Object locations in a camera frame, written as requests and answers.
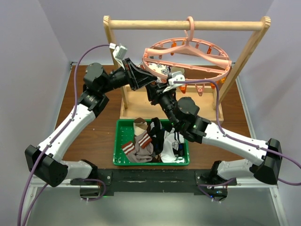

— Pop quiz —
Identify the wooden hanging rack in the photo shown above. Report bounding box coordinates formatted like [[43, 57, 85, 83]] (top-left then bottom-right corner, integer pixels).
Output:
[[103, 16, 271, 122]]

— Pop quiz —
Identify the orange clothespin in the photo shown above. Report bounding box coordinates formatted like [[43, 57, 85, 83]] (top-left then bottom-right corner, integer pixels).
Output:
[[179, 85, 187, 94]]

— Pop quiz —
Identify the brown and cream sock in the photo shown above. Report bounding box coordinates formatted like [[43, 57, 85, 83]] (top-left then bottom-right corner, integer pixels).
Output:
[[133, 118, 148, 136]]

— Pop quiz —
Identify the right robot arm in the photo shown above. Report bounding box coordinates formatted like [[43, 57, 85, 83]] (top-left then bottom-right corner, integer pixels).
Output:
[[146, 83, 282, 185]]

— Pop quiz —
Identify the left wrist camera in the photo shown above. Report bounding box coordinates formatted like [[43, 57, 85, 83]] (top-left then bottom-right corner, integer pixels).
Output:
[[109, 43, 127, 61]]

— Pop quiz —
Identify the grey sock with red stripes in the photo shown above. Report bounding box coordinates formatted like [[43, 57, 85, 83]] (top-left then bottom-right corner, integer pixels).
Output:
[[121, 131, 153, 163]]

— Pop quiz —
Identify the pink cloth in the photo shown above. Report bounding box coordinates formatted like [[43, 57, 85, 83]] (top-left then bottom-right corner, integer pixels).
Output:
[[154, 75, 166, 83]]

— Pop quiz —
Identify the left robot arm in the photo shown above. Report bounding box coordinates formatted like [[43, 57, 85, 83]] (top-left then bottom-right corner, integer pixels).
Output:
[[25, 58, 157, 187]]

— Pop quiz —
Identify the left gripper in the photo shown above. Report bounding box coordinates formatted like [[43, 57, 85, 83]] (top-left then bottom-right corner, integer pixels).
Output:
[[100, 58, 157, 94]]

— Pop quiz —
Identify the green plastic tray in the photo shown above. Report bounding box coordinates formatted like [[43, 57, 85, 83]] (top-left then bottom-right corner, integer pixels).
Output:
[[113, 118, 190, 166]]

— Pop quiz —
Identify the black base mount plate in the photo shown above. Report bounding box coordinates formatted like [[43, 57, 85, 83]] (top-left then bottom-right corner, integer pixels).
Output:
[[70, 168, 238, 197]]

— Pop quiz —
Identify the pink round clip hanger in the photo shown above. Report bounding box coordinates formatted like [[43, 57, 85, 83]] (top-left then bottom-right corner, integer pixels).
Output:
[[142, 16, 232, 81]]

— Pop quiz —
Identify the floral ceramic plate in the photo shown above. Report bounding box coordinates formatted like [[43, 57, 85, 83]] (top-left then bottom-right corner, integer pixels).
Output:
[[148, 63, 170, 78]]

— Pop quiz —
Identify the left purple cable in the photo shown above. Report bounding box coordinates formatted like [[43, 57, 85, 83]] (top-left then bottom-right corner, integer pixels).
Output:
[[16, 43, 118, 226]]

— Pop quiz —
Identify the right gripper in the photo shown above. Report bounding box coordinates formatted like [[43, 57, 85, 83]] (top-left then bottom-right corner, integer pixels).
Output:
[[144, 81, 179, 128]]

